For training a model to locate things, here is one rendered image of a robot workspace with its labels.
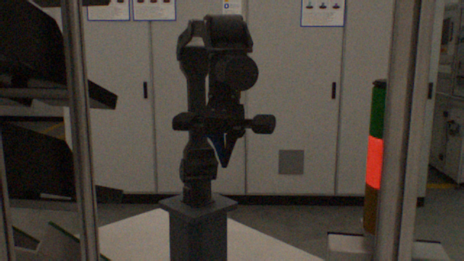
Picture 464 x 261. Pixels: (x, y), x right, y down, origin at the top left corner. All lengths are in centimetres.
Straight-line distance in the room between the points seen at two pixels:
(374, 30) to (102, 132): 246
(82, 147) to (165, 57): 308
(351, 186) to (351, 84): 91
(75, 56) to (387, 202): 41
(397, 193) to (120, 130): 349
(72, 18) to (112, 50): 318
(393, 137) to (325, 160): 340
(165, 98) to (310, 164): 139
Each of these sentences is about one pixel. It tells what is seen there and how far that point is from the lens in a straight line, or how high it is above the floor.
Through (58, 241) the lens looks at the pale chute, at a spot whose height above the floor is 118.
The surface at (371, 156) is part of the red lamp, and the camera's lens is 45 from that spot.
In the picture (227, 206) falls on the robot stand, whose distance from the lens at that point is 105.
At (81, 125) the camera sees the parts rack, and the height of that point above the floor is 134.
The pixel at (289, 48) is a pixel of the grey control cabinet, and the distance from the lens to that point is 361.
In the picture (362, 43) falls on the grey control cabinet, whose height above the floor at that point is 143.
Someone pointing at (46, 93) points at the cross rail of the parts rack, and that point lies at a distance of 62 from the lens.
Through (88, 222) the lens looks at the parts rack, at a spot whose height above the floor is 121.
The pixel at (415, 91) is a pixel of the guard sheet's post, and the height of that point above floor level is 141.
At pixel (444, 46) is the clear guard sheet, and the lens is 42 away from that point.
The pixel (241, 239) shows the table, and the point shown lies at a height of 86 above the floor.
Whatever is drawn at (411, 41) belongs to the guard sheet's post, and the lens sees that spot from 41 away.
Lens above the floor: 145
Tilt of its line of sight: 12 degrees down
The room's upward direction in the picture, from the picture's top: straight up
